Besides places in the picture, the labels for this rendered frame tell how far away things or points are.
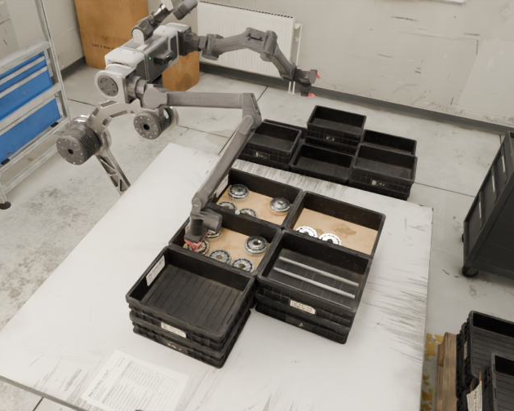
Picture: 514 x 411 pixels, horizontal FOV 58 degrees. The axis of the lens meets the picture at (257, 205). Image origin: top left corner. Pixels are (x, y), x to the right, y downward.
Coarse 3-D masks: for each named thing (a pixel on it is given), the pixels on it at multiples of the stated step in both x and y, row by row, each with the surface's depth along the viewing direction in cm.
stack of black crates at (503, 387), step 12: (492, 360) 194; (504, 360) 197; (492, 372) 190; (504, 372) 201; (492, 384) 187; (504, 384) 198; (492, 396) 183; (504, 396) 194; (456, 408) 223; (492, 408) 180; (504, 408) 190
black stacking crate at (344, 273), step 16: (288, 240) 200; (304, 240) 196; (272, 256) 188; (288, 256) 201; (304, 256) 201; (320, 256) 198; (336, 256) 195; (352, 256) 191; (272, 272) 193; (304, 272) 194; (336, 272) 195; (352, 272) 196; (272, 288) 180; (304, 288) 188; (320, 288) 189; (336, 288) 189; (352, 288) 190; (288, 304) 182; (304, 304) 177; (352, 304) 183; (336, 320) 177; (352, 320) 178
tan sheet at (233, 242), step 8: (224, 232) 209; (232, 232) 210; (224, 240) 206; (232, 240) 206; (240, 240) 206; (216, 248) 202; (224, 248) 202; (232, 248) 202; (240, 248) 203; (232, 256) 199; (240, 256) 199; (248, 256) 199; (256, 264) 196
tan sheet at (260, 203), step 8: (224, 192) 231; (224, 200) 226; (248, 200) 227; (256, 200) 228; (264, 200) 228; (240, 208) 222; (256, 208) 223; (264, 208) 224; (264, 216) 219; (272, 216) 219; (280, 216) 220; (280, 224) 216
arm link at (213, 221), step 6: (198, 198) 179; (198, 204) 179; (192, 210) 180; (198, 210) 179; (204, 210) 182; (210, 210) 184; (210, 216) 181; (216, 216) 180; (204, 222) 181; (210, 222) 181; (216, 222) 180; (210, 228) 181; (216, 228) 181
